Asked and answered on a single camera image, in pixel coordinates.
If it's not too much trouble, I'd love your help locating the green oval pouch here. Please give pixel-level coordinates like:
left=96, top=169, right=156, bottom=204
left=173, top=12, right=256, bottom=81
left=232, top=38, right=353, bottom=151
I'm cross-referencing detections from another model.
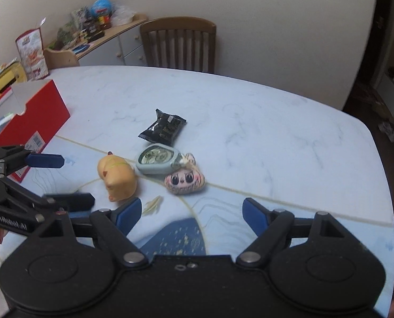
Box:
left=136, top=144, right=183, bottom=174

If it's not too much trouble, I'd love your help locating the red cardboard box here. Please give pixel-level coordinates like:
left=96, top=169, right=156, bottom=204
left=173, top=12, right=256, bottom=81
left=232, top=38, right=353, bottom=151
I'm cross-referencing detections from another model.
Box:
left=0, top=80, right=70, bottom=182

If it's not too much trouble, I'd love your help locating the yellow green tissue box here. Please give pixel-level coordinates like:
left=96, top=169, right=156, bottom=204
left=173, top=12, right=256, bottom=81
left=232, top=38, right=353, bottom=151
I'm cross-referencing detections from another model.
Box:
left=0, top=59, right=27, bottom=95

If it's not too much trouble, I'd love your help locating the blue globe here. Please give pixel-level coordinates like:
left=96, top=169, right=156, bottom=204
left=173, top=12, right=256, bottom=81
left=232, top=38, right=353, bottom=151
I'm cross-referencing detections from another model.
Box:
left=90, top=0, right=112, bottom=18

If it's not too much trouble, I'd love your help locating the yellow plush toy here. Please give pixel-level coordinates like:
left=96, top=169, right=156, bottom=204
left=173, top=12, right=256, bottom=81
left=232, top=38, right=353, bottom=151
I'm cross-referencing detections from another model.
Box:
left=97, top=152, right=137, bottom=202

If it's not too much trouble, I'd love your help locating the doll face plush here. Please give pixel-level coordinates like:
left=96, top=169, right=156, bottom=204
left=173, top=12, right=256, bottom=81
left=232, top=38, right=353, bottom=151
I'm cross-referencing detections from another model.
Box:
left=164, top=153, right=206, bottom=195

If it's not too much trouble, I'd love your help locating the light wooden sideboard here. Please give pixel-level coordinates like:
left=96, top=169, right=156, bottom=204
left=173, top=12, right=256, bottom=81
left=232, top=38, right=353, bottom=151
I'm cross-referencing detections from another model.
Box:
left=44, top=14, right=148, bottom=70

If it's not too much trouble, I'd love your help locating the red white snack bag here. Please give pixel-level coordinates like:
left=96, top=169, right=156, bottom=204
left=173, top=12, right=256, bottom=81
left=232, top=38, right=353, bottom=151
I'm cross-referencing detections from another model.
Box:
left=15, top=28, right=49, bottom=81

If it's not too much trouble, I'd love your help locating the dark wooden chair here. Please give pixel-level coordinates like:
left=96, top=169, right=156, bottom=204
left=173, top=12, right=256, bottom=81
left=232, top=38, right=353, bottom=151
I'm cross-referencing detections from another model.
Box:
left=139, top=16, right=217, bottom=74

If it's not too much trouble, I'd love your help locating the black snack packet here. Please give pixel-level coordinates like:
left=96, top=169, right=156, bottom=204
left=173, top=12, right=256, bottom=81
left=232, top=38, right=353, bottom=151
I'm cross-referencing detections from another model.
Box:
left=138, top=109, right=187, bottom=147

